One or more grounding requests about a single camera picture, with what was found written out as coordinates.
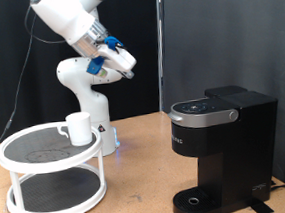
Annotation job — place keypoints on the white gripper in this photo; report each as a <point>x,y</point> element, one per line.
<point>121,59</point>

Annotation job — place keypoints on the black Keurig coffee machine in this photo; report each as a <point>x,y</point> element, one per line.
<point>239,144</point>

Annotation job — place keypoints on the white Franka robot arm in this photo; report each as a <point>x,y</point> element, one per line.
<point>71,19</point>

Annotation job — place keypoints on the white two-tier turntable rack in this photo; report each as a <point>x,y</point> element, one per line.
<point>49,146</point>

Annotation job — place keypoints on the black tape strip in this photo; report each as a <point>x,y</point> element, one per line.
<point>261,207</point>

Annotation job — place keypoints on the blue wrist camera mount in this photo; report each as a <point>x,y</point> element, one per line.
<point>94,65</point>

